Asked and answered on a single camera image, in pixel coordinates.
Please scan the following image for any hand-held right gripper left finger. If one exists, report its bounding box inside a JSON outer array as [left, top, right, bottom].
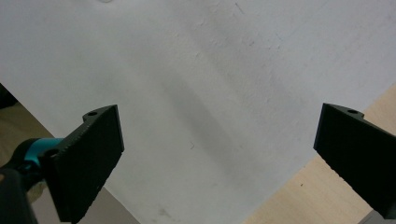
[[38, 104, 125, 224]]

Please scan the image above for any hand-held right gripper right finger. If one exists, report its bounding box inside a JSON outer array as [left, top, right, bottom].
[[313, 103, 396, 219]]

